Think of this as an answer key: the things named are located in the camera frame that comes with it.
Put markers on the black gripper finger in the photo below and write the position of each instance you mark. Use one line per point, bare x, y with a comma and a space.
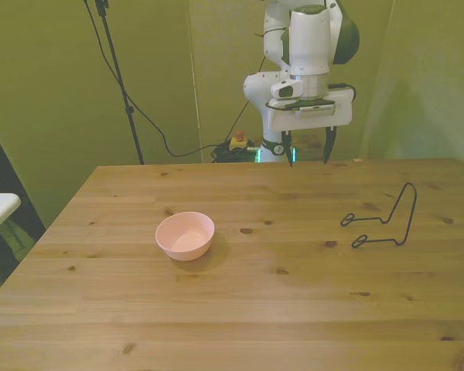
287, 145
328, 145

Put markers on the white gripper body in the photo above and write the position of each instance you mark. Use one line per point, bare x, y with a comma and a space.
342, 112

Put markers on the pink plastic bowl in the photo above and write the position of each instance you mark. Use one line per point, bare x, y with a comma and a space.
185, 236

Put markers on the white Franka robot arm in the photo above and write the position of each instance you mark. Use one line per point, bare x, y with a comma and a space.
308, 38

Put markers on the yellow emergency stop button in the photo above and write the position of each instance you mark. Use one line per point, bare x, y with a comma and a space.
239, 142

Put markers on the black tripod stand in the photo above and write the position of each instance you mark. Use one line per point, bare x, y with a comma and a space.
118, 77

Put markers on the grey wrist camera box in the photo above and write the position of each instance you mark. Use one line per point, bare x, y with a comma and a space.
313, 107

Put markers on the black frame furniture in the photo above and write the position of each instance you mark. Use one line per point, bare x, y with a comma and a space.
2, 170

